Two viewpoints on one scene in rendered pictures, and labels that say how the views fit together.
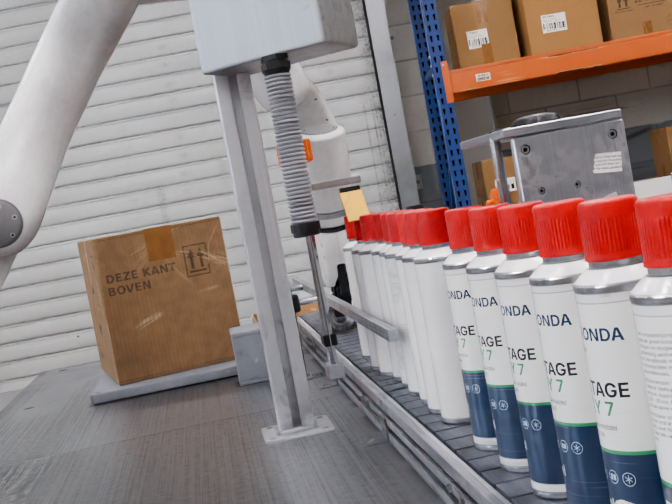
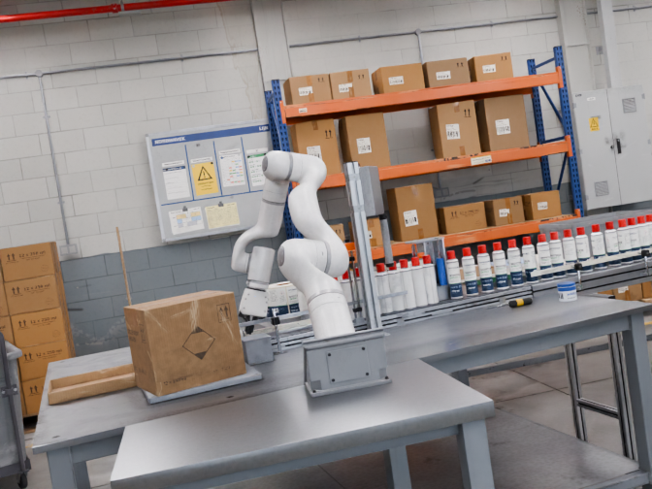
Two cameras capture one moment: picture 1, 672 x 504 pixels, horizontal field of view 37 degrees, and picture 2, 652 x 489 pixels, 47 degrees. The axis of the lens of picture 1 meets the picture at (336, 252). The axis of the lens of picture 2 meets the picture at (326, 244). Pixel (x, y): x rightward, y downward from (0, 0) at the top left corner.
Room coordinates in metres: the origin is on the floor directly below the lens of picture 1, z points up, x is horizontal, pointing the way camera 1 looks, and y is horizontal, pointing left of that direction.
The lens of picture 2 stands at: (1.95, 2.84, 1.35)
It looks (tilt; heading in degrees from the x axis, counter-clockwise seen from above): 3 degrees down; 259
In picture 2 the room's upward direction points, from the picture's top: 9 degrees counter-clockwise
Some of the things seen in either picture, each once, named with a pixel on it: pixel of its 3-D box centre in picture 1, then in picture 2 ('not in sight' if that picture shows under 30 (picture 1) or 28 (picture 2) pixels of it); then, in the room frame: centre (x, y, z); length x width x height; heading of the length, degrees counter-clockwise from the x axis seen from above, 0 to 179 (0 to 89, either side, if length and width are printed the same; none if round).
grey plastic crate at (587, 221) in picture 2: not in sight; (598, 234); (-0.63, -1.44, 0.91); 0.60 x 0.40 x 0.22; 3
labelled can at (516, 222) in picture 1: (544, 346); (484, 269); (0.71, -0.13, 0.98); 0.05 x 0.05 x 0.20
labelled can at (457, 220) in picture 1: (483, 325); (453, 275); (0.85, -0.11, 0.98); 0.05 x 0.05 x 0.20
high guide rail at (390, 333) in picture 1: (327, 298); (280, 317); (1.62, 0.03, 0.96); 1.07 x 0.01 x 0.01; 8
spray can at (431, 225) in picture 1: (450, 313); (429, 279); (0.97, -0.10, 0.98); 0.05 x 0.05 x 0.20
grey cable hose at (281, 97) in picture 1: (290, 146); (386, 240); (1.16, 0.03, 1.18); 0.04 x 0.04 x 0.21
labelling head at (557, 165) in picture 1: (553, 268); (429, 270); (0.93, -0.20, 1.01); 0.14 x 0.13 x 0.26; 8
